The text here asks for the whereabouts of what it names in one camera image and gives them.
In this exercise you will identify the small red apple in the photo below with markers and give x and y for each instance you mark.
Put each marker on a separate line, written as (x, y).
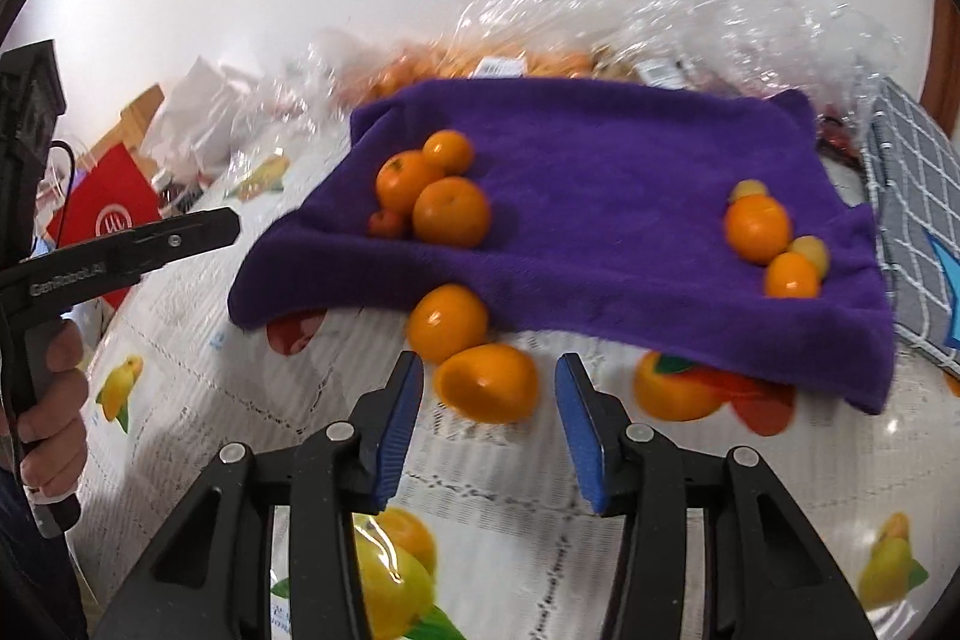
(388, 224)

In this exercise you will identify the person's dark trousers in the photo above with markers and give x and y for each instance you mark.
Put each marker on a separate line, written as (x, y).
(37, 580)

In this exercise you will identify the brown wooden door frame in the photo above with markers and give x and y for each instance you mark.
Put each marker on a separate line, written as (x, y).
(946, 70)

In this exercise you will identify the small clear plastic bag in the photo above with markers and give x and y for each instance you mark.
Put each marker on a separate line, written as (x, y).
(277, 108)

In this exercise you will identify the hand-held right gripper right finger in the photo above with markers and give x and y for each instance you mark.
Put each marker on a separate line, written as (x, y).
(581, 439)

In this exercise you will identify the small yellow fruit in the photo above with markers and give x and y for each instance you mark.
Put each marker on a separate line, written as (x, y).
(748, 190)
(816, 250)

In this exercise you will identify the fruit print tablecloth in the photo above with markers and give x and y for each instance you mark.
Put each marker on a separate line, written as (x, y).
(510, 535)

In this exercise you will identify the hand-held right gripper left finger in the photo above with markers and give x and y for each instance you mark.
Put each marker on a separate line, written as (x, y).
(397, 431)

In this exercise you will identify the large round orange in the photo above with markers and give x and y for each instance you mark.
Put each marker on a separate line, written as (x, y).
(451, 212)

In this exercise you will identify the grey checked cloth blue star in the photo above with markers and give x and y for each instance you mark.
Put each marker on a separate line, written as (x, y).
(911, 175)

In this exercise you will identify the red paper bag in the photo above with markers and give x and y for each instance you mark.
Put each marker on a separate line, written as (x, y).
(112, 197)

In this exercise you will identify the person's left hand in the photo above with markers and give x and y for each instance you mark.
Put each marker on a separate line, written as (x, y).
(60, 430)

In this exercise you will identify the orange with dark calyx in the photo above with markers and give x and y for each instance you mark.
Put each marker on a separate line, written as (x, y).
(403, 184)

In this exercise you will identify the bagged pile of small oranges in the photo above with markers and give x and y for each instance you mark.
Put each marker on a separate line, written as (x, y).
(450, 66)

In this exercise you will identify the purple towel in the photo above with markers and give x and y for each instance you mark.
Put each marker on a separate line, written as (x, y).
(600, 175)

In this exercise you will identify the oval orange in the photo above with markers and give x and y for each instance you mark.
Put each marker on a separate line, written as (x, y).
(792, 277)
(487, 383)

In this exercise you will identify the white plastic bag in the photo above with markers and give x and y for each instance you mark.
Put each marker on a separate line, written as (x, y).
(199, 108)

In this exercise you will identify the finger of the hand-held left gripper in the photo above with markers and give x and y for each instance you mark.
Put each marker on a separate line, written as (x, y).
(187, 236)

